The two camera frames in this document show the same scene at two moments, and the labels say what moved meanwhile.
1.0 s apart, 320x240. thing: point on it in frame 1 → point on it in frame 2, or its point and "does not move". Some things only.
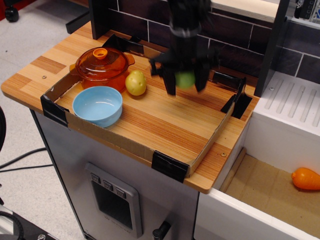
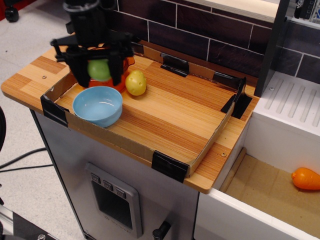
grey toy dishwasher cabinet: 116,195 does not move
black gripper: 185,54 → 93,38
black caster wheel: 11,14 does not move
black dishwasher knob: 159,233 does not move
